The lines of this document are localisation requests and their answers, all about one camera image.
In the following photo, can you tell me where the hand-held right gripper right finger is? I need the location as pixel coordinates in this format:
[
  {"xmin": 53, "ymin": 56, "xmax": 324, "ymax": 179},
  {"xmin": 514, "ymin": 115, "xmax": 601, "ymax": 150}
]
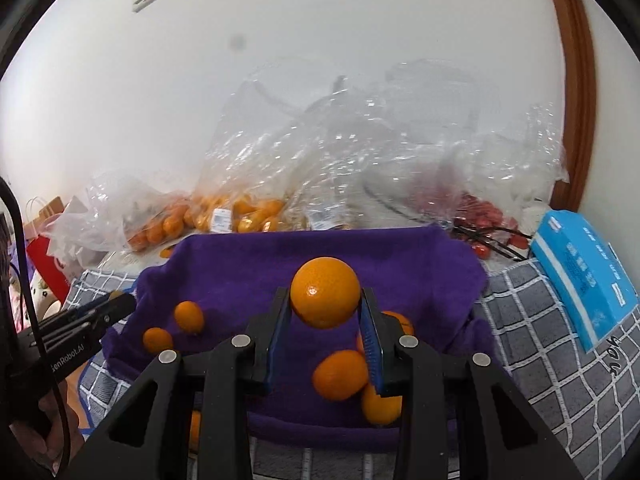
[{"xmin": 357, "ymin": 287, "xmax": 584, "ymax": 480}]

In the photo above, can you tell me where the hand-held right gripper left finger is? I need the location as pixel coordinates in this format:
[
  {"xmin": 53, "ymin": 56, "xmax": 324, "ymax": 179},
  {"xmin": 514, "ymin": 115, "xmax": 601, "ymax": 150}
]
[{"xmin": 64, "ymin": 286, "xmax": 292, "ymax": 480}]

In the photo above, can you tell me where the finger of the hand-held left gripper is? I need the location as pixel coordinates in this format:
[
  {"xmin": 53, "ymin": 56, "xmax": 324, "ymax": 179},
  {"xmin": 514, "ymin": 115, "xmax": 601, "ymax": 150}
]
[
  {"xmin": 30, "ymin": 294, "xmax": 137, "ymax": 353},
  {"xmin": 37, "ymin": 291, "xmax": 126, "ymax": 331}
]

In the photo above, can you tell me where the yellow-orange oval fruit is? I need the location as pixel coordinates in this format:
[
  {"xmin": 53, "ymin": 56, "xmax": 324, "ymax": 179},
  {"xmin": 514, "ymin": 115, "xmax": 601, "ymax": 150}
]
[{"xmin": 313, "ymin": 349, "xmax": 371, "ymax": 401}]

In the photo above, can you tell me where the small orange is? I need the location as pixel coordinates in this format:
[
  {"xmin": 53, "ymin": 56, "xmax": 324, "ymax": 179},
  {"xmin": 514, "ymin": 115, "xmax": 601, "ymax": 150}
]
[
  {"xmin": 142, "ymin": 327, "xmax": 174, "ymax": 356},
  {"xmin": 173, "ymin": 301, "xmax": 206, "ymax": 335}
]

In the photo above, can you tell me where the purple towel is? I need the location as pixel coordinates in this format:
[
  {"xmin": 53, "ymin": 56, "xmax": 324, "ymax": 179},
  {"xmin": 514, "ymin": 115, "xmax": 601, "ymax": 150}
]
[{"xmin": 102, "ymin": 225, "xmax": 498, "ymax": 453}]

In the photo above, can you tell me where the person's left hand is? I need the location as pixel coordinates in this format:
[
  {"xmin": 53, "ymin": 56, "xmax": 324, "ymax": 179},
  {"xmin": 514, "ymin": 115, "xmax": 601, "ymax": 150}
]
[{"xmin": 10, "ymin": 385, "xmax": 81, "ymax": 476}]

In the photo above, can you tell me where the large orange with stem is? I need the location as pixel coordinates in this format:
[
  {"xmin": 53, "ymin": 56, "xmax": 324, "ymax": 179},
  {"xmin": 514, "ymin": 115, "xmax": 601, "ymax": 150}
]
[{"xmin": 356, "ymin": 310, "xmax": 416, "ymax": 356}]

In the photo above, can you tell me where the white spotted plush toy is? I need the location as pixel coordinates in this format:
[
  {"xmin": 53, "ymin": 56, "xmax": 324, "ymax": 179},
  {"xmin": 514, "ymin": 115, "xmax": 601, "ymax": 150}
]
[{"xmin": 30, "ymin": 280, "xmax": 57, "ymax": 311}]

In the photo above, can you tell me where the red paper bag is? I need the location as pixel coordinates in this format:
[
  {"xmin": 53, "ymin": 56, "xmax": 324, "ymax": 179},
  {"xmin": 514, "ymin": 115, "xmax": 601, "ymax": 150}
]
[{"xmin": 22, "ymin": 197, "xmax": 73, "ymax": 303}]

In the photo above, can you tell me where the pink flowered fabric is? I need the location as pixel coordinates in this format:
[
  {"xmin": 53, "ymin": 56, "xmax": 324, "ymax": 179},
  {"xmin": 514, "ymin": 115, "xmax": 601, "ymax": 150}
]
[{"xmin": 9, "ymin": 260, "xmax": 38, "ymax": 333}]

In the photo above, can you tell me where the white plastic bag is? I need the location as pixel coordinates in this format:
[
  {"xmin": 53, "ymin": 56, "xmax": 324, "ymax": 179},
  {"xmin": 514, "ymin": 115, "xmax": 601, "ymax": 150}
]
[{"xmin": 37, "ymin": 195, "xmax": 131, "ymax": 266}]

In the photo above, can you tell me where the clear bag of small oranges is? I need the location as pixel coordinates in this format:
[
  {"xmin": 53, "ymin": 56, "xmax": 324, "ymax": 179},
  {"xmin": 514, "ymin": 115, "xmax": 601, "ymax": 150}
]
[{"xmin": 87, "ymin": 170, "xmax": 193, "ymax": 253}]

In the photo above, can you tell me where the clear bag of kumquats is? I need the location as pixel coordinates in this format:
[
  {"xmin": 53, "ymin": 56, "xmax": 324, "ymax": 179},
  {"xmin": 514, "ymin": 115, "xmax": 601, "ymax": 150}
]
[{"xmin": 192, "ymin": 67, "xmax": 311, "ymax": 235}]

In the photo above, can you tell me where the grey checked blanket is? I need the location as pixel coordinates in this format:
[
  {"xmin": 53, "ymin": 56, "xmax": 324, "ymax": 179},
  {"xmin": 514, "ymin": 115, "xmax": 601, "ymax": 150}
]
[{"xmin": 65, "ymin": 255, "xmax": 640, "ymax": 480}]

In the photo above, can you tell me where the clear bag of red fruit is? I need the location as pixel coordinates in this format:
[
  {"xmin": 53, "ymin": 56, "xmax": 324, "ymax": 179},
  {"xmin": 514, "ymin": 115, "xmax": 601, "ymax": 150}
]
[{"xmin": 435, "ymin": 105, "xmax": 571, "ymax": 261}]

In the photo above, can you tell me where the clear crumpled plastic bag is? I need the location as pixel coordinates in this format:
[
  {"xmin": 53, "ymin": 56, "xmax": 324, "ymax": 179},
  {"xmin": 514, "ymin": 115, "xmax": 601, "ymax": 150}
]
[{"xmin": 300, "ymin": 60, "xmax": 451, "ymax": 231}]

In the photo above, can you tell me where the blue tissue pack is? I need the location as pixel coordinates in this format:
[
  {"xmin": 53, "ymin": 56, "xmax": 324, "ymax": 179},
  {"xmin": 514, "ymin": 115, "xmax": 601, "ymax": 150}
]
[{"xmin": 529, "ymin": 210, "xmax": 640, "ymax": 353}]

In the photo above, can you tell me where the black cable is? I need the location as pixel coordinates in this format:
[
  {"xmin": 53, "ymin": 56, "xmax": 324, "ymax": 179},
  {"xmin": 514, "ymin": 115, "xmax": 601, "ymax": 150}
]
[{"xmin": 0, "ymin": 177, "xmax": 71, "ymax": 466}]

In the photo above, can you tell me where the brown wooden door frame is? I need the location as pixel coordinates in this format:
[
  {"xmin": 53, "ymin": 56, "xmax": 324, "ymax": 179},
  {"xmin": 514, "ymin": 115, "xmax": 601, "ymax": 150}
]
[{"xmin": 537, "ymin": 0, "xmax": 601, "ymax": 213}]

